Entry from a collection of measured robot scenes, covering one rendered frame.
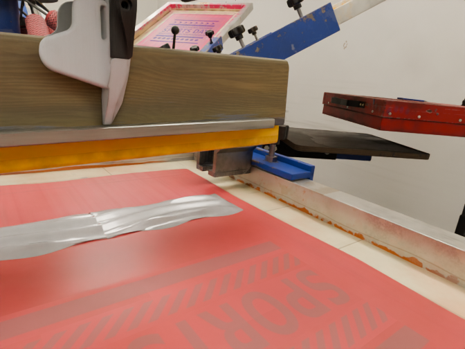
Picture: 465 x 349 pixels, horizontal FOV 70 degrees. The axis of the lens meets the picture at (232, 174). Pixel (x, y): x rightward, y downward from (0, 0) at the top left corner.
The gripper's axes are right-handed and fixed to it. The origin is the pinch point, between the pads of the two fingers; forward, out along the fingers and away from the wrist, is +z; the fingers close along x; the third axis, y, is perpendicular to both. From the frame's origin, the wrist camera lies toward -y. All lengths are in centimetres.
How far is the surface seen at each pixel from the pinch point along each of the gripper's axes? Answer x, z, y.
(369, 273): 16.4, 13.4, -19.5
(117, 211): -5.9, 12.7, -3.0
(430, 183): -44, 43, -200
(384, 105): -21, 0, -86
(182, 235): 1.5, 13.4, -7.4
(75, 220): -5.3, 12.7, 1.8
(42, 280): 3.2, 13.5, 6.1
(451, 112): -10, 0, -105
